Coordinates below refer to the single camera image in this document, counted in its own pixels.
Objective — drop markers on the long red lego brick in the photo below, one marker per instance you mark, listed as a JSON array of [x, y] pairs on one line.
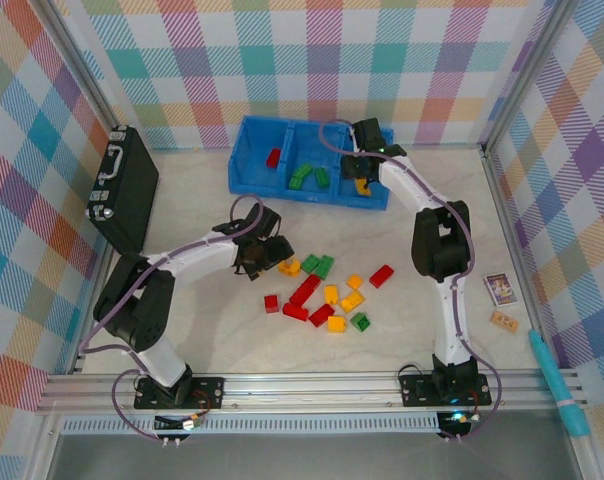
[[306, 290]]

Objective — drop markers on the small red lego brick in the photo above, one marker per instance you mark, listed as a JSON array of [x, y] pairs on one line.
[[271, 303]]

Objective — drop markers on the blue three-compartment plastic bin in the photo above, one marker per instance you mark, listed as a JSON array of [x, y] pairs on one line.
[[254, 150]]

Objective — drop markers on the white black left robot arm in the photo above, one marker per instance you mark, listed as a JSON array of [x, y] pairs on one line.
[[197, 257]]

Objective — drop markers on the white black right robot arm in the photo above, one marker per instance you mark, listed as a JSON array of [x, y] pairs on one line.
[[449, 320]]

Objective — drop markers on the small picture card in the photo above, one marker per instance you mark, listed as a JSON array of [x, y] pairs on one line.
[[501, 290]]

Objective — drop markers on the yellow power connector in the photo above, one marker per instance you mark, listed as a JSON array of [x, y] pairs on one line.
[[192, 422], [459, 417]]

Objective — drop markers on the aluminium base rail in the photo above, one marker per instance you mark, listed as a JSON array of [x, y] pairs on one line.
[[307, 395]]

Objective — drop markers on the aluminium right side rail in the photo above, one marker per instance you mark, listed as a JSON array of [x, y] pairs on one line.
[[517, 250]]

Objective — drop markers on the aluminium right frame post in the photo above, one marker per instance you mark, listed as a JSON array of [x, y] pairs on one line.
[[532, 75]]

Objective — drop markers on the aluminium frame post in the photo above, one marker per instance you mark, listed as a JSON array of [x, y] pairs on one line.
[[532, 75], [82, 65]]

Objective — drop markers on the aluminium left side rail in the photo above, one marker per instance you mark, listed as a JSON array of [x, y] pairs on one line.
[[89, 315]]

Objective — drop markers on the aluminium left frame post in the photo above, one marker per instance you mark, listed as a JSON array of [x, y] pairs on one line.
[[82, 65]]

